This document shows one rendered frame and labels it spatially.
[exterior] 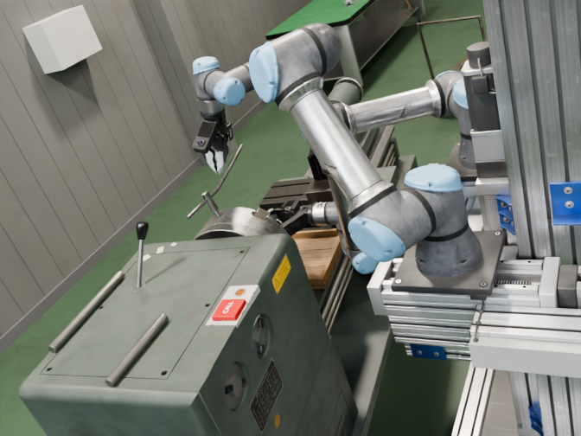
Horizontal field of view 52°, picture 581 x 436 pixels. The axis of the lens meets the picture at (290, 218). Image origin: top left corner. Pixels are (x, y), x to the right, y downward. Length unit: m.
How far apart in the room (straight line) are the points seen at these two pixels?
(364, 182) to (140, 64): 4.26
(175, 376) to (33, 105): 3.53
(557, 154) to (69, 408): 1.17
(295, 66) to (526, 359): 0.77
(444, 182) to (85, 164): 3.80
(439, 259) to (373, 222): 0.22
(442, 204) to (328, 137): 0.28
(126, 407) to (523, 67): 1.05
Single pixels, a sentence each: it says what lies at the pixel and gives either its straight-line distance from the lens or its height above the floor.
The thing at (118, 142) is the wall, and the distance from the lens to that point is 5.07.
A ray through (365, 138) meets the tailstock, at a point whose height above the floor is 0.92.
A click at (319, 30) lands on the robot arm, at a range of 1.36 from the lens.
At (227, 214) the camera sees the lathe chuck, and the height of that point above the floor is 1.24.
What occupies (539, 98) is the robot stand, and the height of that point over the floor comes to 1.48.
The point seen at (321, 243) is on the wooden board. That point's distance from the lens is 2.17.
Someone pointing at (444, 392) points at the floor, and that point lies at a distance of 2.74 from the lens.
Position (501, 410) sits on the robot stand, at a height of 0.21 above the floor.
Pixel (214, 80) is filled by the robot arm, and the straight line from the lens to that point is 1.70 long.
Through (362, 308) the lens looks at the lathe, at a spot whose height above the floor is 0.54.
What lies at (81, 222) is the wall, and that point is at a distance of 4.76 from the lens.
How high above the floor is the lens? 2.00
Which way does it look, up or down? 28 degrees down
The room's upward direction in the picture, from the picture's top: 19 degrees counter-clockwise
